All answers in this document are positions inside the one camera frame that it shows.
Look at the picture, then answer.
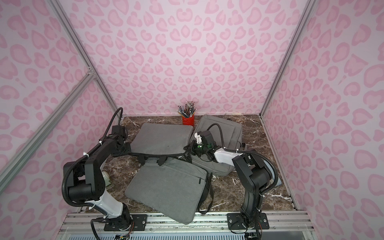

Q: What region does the red pencil cup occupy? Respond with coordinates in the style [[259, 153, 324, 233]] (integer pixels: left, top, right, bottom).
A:
[[182, 116, 195, 127]]

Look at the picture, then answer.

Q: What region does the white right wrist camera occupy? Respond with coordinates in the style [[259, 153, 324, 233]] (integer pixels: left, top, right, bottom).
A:
[[194, 133, 202, 145]]

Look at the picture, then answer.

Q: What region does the bundle of pencils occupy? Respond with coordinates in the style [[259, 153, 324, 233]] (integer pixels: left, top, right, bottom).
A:
[[177, 101, 196, 118]]

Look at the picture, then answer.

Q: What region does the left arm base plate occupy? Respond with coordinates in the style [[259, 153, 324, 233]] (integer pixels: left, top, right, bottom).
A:
[[104, 214, 148, 232]]

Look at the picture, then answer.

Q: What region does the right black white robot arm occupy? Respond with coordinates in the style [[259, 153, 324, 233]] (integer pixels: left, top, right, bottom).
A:
[[184, 123, 279, 233]]

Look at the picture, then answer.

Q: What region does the aluminium front rail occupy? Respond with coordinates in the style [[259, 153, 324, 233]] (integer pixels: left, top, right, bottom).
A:
[[56, 211, 317, 240]]

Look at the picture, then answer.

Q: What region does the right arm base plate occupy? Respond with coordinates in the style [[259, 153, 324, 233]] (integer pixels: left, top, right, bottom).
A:
[[227, 213, 270, 231]]

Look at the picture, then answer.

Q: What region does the grey laptop sleeve top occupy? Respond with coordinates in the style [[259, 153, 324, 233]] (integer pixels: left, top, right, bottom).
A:
[[131, 123, 194, 157]]

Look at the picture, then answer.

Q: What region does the grey backpack at back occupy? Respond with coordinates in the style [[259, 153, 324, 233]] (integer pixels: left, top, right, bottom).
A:
[[187, 114, 248, 177]]

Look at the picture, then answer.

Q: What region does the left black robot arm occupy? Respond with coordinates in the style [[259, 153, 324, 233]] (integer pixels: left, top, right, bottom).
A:
[[61, 108, 132, 230]]

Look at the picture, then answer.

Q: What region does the grey laptop bag with strap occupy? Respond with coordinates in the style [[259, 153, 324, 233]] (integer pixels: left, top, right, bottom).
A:
[[125, 158, 214, 225]]

